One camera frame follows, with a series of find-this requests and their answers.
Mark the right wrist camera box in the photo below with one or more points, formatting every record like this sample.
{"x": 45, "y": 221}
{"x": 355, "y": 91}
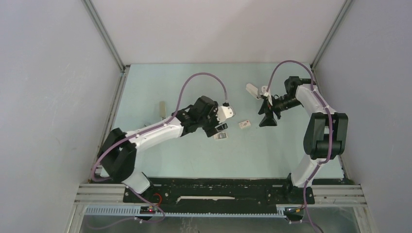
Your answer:
{"x": 266, "y": 94}

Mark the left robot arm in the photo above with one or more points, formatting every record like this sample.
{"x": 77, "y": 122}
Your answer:
{"x": 118, "y": 155}

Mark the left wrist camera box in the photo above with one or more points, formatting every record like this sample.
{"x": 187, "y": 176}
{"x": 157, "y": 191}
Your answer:
{"x": 224, "y": 112}

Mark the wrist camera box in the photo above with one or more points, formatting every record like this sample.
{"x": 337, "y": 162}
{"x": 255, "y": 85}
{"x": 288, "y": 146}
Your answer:
{"x": 266, "y": 94}
{"x": 224, "y": 112}

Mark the white cable duct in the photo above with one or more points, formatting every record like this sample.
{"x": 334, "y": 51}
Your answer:
{"x": 111, "y": 210}

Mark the beige stapler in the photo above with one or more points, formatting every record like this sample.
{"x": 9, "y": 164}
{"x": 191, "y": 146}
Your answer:
{"x": 162, "y": 109}

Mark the small white staple box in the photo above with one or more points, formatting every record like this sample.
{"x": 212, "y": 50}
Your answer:
{"x": 244, "y": 124}

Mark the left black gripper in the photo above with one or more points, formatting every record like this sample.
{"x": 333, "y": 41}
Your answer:
{"x": 212, "y": 130}

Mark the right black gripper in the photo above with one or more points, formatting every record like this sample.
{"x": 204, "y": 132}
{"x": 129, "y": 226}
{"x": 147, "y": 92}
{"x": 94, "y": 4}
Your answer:
{"x": 269, "y": 109}

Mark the white staple box barcode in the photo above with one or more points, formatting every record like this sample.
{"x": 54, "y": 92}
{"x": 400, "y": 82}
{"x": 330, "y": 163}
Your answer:
{"x": 220, "y": 136}

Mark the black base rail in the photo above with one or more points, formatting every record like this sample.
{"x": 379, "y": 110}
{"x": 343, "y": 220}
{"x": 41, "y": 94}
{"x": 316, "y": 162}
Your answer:
{"x": 225, "y": 196}

